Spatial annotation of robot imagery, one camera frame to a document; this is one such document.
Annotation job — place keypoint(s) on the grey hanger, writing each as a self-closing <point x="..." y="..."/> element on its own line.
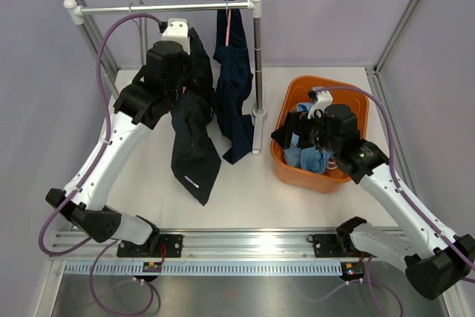
<point x="142" y="28"/>

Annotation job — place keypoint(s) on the navy blue shorts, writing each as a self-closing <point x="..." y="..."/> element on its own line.
<point x="234" y="85"/>

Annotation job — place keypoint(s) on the orange plastic basket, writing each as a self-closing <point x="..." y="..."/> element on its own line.
<point x="297" y="92"/>

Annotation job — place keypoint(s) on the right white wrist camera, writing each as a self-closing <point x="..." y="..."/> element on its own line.
<point x="321" y="98"/>

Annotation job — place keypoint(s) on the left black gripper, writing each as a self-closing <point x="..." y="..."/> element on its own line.
<point x="186" y="60"/>

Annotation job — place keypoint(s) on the black mounting plate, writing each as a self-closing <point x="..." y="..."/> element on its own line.
<point x="329" y="246"/>
<point x="157" y="246"/>

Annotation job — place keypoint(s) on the white slotted cable duct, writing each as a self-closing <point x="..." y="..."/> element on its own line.
<point x="207" y="268"/>

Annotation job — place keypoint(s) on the silver clothes rack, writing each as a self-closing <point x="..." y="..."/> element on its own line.
<point x="78" y="13"/>

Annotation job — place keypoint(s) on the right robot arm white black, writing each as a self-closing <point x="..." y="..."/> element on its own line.
<point x="433" y="256"/>

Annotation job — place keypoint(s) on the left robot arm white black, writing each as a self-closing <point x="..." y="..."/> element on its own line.
<point x="83" y="201"/>

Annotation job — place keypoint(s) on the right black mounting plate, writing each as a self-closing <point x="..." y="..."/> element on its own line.
<point x="329" y="246"/>

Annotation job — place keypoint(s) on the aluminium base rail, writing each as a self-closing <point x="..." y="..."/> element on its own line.
<point x="241" y="245"/>

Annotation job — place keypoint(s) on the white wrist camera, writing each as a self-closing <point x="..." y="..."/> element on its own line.
<point x="321" y="98"/>
<point x="176" y="30"/>

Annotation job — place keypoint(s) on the pink hanger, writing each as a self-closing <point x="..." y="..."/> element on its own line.
<point x="228" y="23"/>

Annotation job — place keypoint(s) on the black shorts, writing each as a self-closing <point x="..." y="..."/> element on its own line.
<point x="195" y="162"/>

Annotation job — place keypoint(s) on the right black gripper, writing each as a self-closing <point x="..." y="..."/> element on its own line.
<point x="300" y="125"/>

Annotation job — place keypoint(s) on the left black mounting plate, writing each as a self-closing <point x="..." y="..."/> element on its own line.
<point x="157" y="246"/>

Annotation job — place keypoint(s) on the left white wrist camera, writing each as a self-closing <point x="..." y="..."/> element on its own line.
<point x="176" y="30"/>

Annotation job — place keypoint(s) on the light blue shorts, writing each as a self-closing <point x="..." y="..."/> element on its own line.
<point x="309" y="159"/>

